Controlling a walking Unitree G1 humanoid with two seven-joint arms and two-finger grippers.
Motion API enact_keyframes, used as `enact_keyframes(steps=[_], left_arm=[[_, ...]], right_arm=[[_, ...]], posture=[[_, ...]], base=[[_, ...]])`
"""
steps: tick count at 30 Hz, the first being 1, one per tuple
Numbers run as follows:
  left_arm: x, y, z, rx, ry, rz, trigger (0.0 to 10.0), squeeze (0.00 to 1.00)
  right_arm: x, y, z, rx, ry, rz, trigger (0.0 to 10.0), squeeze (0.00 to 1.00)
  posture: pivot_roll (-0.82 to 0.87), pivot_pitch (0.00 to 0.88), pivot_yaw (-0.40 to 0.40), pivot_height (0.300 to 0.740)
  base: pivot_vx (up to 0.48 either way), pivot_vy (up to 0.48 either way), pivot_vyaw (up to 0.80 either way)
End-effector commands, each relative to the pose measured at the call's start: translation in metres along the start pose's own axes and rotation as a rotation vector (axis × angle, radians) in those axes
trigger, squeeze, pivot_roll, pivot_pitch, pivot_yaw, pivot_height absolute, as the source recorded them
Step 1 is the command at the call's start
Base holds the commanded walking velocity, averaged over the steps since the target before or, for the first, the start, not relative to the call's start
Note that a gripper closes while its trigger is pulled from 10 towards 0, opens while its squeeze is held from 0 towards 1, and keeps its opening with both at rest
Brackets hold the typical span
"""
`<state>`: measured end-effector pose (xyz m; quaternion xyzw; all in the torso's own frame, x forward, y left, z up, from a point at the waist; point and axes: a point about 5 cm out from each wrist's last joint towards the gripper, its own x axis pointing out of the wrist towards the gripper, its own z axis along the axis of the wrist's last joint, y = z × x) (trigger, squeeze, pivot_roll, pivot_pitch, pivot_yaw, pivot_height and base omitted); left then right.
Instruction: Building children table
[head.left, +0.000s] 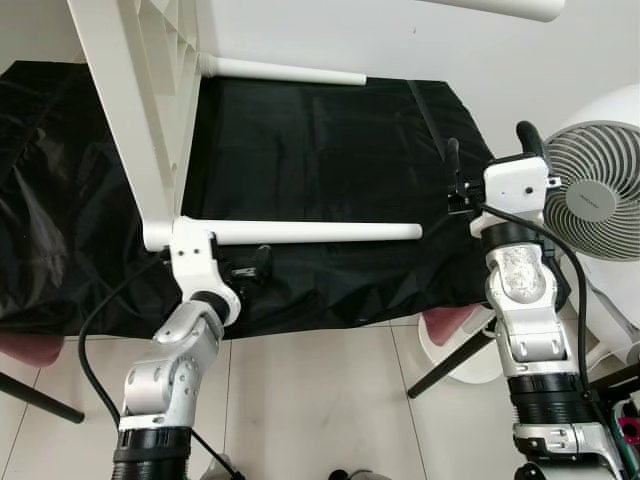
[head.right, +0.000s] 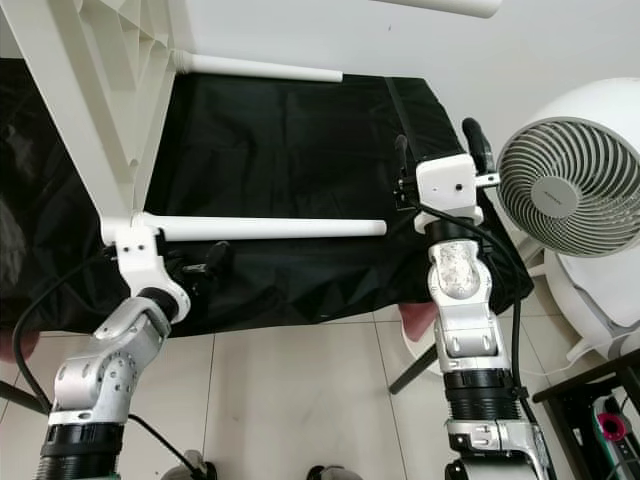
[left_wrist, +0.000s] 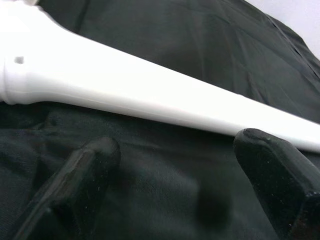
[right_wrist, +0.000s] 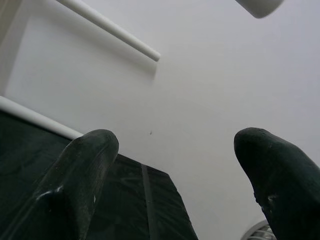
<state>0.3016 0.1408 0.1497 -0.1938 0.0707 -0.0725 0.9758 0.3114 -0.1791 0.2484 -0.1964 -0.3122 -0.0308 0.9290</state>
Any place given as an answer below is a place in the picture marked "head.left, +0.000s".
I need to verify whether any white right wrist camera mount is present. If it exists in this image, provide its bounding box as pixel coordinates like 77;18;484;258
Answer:
469;151;562;240

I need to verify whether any grey left robot leg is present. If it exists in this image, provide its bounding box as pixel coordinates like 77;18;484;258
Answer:
203;454;238;480

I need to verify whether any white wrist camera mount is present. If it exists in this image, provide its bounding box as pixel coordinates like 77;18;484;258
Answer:
469;151;562;240
167;216;244;327

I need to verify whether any black low shelf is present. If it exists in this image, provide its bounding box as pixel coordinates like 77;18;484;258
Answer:
588;363;640;480

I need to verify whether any grey pink hair dryer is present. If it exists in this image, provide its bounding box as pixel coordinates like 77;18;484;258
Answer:
617;405;640;448

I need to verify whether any black table cloth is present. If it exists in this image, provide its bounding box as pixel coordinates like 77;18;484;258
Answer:
0;60;513;341

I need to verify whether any grey robot leg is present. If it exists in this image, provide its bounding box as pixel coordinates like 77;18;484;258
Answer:
327;467;393;480
203;454;238;480

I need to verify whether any white round fan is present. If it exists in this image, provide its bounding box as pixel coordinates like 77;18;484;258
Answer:
540;85;640;264

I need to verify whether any black metal table leg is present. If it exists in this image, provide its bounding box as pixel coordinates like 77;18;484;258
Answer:
406;330;498;400
0;371;87;425

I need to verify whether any white round stand base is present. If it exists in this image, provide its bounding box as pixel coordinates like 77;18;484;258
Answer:
417;308;508;386

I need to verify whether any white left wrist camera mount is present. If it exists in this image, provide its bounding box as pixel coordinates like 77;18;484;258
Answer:
167;216;244;327

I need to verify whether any white plastic table top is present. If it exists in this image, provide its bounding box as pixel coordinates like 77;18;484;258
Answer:
65;0;206;253

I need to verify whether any grey right robot leg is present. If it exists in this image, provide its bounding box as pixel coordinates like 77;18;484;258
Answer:
327;467;393;480

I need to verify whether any white grey floor appliance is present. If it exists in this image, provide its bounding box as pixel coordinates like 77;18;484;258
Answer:
568;255;640;368

